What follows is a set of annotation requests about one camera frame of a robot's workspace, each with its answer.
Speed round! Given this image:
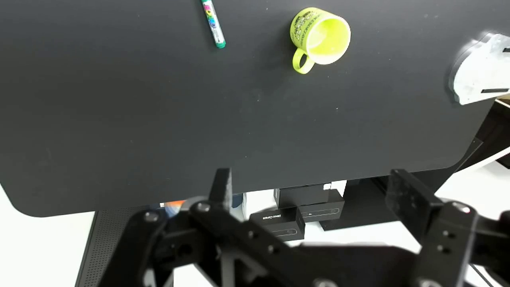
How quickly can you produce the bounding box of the white green-capped marker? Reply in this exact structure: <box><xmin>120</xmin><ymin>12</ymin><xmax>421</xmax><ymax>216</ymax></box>
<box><xmin>201</xmin><ymin>0</ymin><xmax>227</xmax><ymax>50</ymax></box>

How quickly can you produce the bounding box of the yellow-green mug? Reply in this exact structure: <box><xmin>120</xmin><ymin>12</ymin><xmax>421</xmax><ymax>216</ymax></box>
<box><xmin>289</xmin><ymin>7</ymin><xmax>353</xmax><ymax>76</ymax></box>

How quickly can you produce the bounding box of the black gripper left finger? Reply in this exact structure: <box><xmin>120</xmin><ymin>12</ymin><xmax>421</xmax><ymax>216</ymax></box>
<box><xmin>99</xmin><ymin>170</ymin><xmax>299</xmax><ymax>287</ymax></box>

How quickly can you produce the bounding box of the white plastic device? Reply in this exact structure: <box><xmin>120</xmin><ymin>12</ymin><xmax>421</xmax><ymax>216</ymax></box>
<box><xmin>450</xmin><ymin>33</ymin><xmax>510</xmax><ymax>106</ymax></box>

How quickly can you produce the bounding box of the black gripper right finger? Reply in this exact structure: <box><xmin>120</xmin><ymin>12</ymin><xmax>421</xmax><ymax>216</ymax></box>
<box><xmin>386</xmin><ymin>170</ymin><xmax>510</xmax><ymax>287</ymax></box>

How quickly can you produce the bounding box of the black box under table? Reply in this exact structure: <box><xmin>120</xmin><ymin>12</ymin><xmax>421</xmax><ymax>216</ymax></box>
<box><xmin>251</xmin><ymin>186</ymin><xmax>345</xmax><ymax>241</ymax></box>

